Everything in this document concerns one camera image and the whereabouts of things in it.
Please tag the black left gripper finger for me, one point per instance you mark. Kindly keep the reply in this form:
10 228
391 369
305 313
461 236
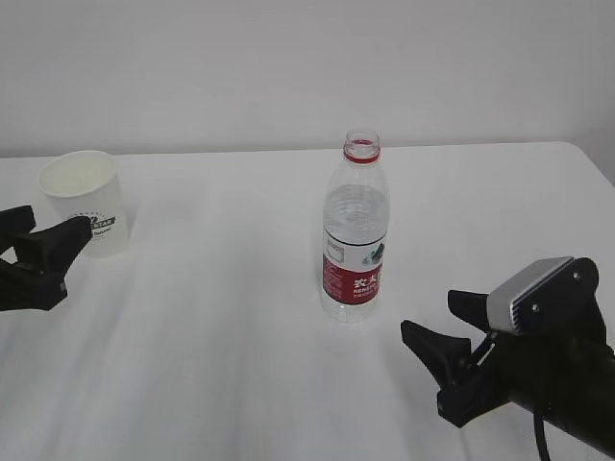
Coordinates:
52 251
15 221

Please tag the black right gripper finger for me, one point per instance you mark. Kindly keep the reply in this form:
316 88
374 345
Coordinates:
469 307
440 354

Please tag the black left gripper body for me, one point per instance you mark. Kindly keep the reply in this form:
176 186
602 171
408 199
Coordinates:
29 288

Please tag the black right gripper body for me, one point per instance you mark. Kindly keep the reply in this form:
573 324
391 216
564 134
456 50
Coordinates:
569 381

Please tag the white paper coffee cup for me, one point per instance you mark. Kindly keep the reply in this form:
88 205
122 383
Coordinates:
86 183

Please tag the clear Nongfu Spring water bottle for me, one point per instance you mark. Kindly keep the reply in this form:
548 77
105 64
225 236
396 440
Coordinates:
356 215

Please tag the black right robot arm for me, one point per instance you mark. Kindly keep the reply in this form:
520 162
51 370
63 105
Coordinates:
590 326

